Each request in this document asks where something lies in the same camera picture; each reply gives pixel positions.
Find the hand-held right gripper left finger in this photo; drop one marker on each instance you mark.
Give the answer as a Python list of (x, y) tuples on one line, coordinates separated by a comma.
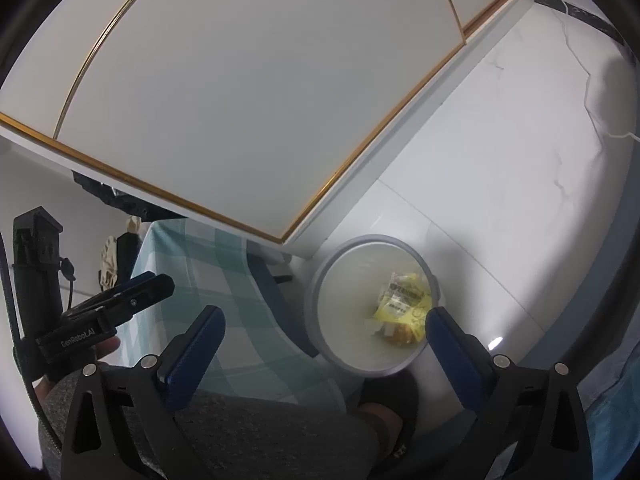
[(195, 350)]

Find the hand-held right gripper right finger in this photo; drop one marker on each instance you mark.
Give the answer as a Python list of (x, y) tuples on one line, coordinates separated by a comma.
[(450, 360)]

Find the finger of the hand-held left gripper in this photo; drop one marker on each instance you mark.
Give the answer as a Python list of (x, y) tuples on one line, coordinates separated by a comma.
[(135, 280), (145, 295)]

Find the grey round trash bin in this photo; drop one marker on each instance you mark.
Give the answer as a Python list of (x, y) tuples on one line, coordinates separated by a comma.
[(345, 310)]

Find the person's left hand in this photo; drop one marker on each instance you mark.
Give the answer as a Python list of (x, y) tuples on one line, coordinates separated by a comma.
[(109, 349)]

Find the black bag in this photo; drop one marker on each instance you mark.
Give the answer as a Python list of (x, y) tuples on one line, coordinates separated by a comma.
[(127, 255)]

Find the beige cloth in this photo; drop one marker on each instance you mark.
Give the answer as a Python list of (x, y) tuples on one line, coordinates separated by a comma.
[(107, 262)]

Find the orange brown snack packet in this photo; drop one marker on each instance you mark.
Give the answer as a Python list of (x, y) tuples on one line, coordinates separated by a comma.
[(400, 335)]

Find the black slipper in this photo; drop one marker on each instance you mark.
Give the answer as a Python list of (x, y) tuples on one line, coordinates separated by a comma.
[(410, 400)]

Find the yellow plastic wrapper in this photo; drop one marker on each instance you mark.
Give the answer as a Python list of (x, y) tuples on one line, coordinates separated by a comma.
[(415, 312)]

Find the checked teal tablecloth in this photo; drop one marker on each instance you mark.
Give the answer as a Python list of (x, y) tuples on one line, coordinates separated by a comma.
[(200, 270)]

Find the black marble baseboard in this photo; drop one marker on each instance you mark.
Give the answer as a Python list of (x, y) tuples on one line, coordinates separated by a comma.
[(125, 202), (550, 0)]

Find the person's foot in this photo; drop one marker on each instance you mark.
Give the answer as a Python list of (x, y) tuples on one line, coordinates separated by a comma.
[(382, 425)]

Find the grey trousers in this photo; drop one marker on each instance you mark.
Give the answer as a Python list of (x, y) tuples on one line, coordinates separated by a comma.
[(250, 430)]

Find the light blue cloth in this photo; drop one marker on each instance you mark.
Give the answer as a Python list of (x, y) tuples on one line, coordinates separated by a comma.
[(610, 410)]

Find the grey blue furniture side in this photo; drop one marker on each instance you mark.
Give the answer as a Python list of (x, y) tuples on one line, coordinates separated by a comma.
[(600, 285)]

